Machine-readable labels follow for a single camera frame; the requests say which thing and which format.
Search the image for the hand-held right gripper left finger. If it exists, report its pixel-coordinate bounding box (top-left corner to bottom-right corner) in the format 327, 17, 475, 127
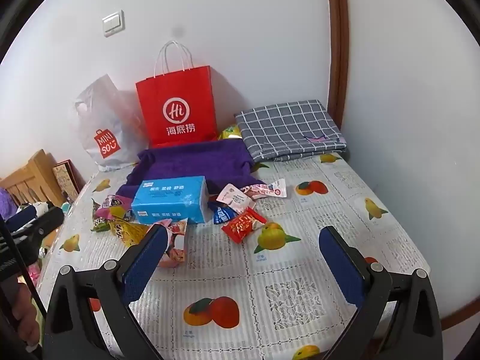
41, 225, 168, 360

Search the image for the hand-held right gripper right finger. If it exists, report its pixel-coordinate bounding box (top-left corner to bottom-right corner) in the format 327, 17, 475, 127
319, 226, 443, 360

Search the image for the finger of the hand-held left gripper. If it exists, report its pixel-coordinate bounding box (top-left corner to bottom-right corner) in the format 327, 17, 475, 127
13, 207, 65, 248
7, 208, 37, 231

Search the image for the pink lychee snack packet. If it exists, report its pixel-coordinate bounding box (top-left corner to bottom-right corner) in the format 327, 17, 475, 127
155, 218, 188, 269

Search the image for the yellow snack packet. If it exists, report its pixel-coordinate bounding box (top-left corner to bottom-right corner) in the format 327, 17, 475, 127
108, 219, 151, 247

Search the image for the green snack packet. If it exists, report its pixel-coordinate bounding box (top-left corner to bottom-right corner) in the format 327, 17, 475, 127
91, 198, 111, 233

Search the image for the purple pink snack packet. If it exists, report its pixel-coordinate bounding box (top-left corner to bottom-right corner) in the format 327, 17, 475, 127
95, 194, 130, 218

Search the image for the white red snack packet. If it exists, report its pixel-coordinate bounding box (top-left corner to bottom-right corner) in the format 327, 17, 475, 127
262, 178, 287, 198

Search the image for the small pink white snack packet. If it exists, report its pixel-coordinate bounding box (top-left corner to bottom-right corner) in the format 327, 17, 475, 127
217, 183, 256, 211

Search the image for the purple towel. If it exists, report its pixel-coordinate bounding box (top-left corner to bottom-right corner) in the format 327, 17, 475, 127
120, 139, 269, 199

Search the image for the person's left hand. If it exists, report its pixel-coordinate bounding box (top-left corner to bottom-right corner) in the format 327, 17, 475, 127
11, 281, 41, 346

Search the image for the purple fluffy cloth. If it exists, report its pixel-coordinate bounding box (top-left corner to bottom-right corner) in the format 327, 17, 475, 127
0, 189, 17, 218

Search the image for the wooden chair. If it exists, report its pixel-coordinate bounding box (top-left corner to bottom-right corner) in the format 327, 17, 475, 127
0, 149, 66, 211

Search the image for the patterned box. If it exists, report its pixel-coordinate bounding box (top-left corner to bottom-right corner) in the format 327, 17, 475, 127
52, 160, 86, 203

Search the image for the blue tissue pack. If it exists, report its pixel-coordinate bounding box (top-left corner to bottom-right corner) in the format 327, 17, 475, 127
131, 175, 209, 224

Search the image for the fruit print tablecloth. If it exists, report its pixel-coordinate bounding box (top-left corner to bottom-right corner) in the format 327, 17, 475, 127
35, 152, 432, 360

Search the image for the blue snack packet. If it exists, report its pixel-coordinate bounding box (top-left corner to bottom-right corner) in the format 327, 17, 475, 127
207, 200, 241, 226

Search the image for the white plastic bag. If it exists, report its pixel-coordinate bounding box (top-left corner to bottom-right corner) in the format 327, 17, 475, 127
74, 74, 151, 171

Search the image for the grey checked folded cloth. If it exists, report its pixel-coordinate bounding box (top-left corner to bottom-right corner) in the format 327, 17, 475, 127
234, 99, 347, 162

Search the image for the yellow green snack bag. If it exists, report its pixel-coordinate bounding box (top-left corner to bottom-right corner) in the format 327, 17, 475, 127
219, 124, 242, 141

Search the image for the red paper bag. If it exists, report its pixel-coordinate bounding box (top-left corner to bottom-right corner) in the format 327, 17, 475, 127
135, 40, 219, 149

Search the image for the black cable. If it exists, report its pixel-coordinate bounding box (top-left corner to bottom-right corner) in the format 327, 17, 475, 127
0, 219, 47, 317

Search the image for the white light switch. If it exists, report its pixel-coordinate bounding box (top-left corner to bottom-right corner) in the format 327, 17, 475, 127
102, 10, 125, 37

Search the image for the wooden door frame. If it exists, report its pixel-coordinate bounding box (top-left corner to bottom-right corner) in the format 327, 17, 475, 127
324, 0, 351, 136

